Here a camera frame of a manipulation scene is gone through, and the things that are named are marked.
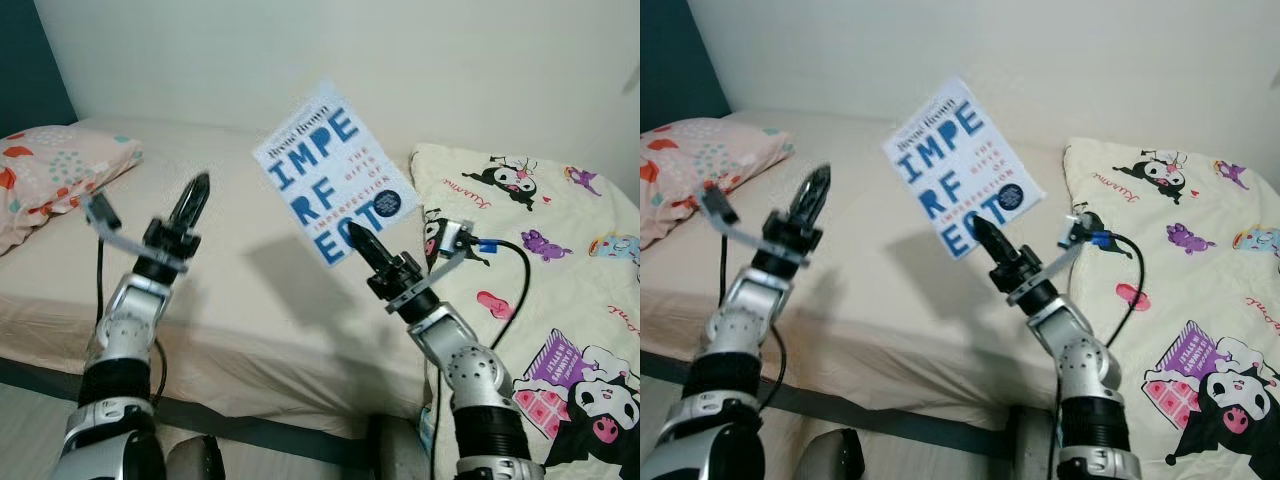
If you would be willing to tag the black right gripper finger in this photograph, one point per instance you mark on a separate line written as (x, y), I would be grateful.
(997, 245)
(370, 255)

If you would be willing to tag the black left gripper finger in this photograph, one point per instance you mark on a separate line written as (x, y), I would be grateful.
(822, 208)
(201, 210)
(804, 213)
(182, 215)

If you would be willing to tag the pink patterned pillow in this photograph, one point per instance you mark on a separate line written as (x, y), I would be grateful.
(60, 175)
(700, 165)

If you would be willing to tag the cream cartoon print blanket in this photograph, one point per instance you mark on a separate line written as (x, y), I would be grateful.
(1200, 290)
(560, 290)

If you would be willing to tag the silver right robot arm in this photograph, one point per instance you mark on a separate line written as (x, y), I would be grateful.
(1085, 370)
(470, 370)

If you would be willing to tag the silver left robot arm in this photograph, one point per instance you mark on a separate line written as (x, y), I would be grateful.
(125, 320)
(740, 320)

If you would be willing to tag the beige bed mattress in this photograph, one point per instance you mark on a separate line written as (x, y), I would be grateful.
(880, 290)
(250, 290)

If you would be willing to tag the grey right robot leg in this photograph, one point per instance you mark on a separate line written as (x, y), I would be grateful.
(1032, 445)
(400, 450)

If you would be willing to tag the grey robot leg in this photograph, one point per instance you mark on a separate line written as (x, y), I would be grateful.
(832, 455)
(400, 450)
(1032, 445)
(195, 460)

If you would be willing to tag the blue upholstered headboard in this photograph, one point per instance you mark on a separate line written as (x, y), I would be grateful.
(680, 60)
(30, 70)

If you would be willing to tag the grey left robot leg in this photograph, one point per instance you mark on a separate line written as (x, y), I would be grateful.
(832, 455)
(195, 460)

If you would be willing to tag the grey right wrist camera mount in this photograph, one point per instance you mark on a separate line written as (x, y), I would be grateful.
(458, 240)
(1085, 232)

